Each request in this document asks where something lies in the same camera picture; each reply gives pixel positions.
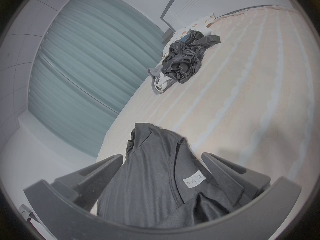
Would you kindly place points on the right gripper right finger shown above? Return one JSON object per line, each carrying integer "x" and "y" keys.
{"x": 225, "y": 170}

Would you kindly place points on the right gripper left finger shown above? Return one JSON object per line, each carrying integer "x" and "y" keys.
{"x": 96, "y": 175}

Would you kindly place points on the black T-shirt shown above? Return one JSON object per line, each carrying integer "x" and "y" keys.
{"x": 160, "y": 174}

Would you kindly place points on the bed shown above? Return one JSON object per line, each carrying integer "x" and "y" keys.
{"x": 237, "y": 84}

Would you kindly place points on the pile of clothes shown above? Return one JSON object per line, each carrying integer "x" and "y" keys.
{"x": 183, "y": 56}

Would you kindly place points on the blue-green curtain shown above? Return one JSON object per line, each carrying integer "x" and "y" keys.
{"x": 90, "y": 56}

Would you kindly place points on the white printed pillow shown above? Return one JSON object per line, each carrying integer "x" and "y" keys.
{"x": 192, "y": 26}

